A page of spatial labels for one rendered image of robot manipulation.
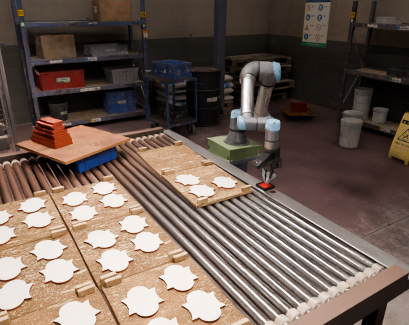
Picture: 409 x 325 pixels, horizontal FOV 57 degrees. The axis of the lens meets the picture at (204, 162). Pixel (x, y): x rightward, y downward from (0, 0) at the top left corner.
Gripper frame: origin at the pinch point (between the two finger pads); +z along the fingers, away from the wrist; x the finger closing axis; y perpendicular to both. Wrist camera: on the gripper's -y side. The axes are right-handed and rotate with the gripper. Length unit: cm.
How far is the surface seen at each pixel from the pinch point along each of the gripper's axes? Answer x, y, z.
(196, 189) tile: 12.7, -37.4, -0.3
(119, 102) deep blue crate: 457, 81, 62
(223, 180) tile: 14.3, -18.8, -0.3
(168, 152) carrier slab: 70, -24, 1
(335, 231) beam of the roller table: -50, -2, 3
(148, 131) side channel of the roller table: 115, -18, 0
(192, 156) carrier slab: 56, -14, 1
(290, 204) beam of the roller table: -21.5, -1.6, 2.9
